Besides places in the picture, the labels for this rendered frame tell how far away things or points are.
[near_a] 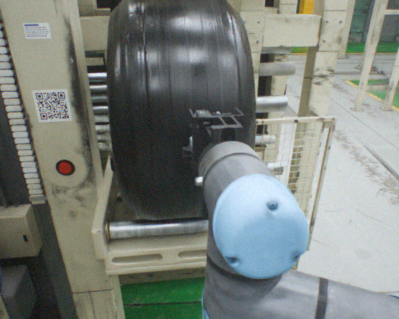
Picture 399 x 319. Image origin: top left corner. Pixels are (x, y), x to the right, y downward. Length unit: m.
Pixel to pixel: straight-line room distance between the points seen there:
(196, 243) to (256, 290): 0.58
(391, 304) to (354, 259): 1.93
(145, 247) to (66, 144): 0.32
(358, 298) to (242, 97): 0.40
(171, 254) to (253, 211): 0.65
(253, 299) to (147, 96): 0.40
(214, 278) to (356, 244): 2.09
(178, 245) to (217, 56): 0.49
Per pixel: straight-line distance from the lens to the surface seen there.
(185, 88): 0.60
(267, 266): 0.28
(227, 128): 0.39
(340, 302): 0.34
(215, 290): 0.34
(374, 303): 0.35
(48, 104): 0.82
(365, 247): 2.39
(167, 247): 0.88
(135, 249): 0.89
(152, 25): 0.67
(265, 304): 0.33
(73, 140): 0.84
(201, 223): 0.87
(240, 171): 0.30
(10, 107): 0.86
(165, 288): 1.93
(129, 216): 1.09
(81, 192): 0.91
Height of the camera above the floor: 1.46
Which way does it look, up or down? 28 degrees down
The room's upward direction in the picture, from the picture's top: straight up
